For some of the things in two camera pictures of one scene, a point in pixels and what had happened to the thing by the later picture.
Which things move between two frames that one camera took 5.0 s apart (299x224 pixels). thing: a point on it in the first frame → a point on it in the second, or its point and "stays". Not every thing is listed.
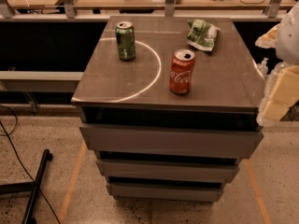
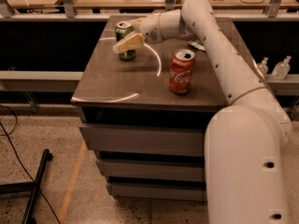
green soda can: (126, 40) stays
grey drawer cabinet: (170, 105) stays
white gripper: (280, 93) → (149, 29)
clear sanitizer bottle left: (263, 67) stays
